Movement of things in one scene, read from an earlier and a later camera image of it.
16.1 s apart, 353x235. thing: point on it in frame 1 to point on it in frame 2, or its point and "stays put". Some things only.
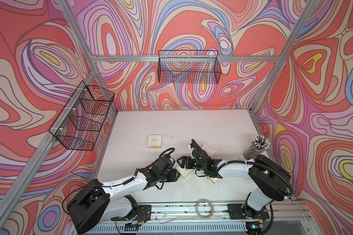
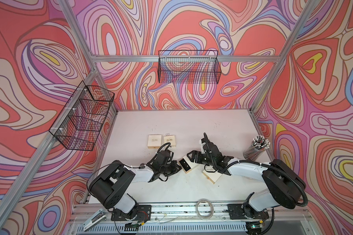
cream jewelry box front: x=213 y=179 stays put
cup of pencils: x=259 y=144 stays put
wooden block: x=184 y=172 to x=170 y=138
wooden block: x=154 y=141 stays put
